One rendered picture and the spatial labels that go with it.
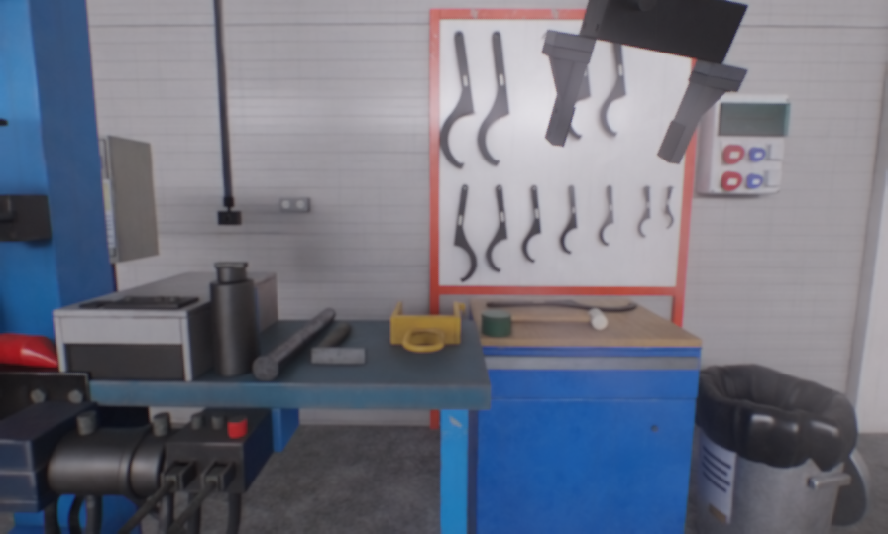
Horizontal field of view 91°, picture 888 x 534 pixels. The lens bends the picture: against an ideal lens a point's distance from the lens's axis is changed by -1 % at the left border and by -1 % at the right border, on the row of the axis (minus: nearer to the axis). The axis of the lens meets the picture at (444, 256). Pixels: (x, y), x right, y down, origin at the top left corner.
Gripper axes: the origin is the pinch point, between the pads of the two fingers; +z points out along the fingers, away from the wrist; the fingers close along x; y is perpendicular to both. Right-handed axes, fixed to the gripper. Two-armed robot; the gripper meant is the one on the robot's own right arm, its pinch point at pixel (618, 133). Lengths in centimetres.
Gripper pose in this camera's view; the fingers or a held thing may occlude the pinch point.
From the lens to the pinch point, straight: 51.4
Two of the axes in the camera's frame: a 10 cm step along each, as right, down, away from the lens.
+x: 9.8, 1.0, 1.6
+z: -1.7, 8.5, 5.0
